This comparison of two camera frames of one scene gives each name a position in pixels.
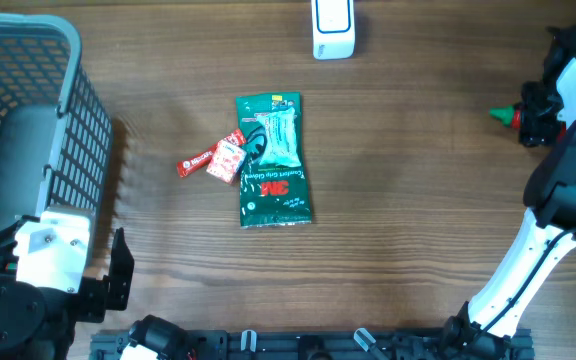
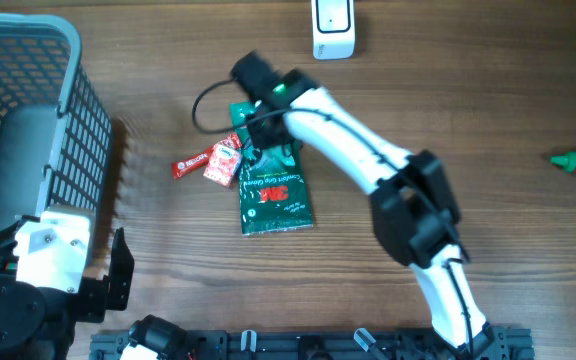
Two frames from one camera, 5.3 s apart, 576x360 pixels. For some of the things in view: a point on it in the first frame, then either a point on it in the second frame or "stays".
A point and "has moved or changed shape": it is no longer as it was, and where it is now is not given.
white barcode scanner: x=333 y=29 stays
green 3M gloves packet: x=274 y=187 stays
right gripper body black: x=542 y=111 to x=264 y=134
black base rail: x=359 y=344 stays
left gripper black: x=95 y=292 stays
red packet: x=226 y=161 has moved or changed shape
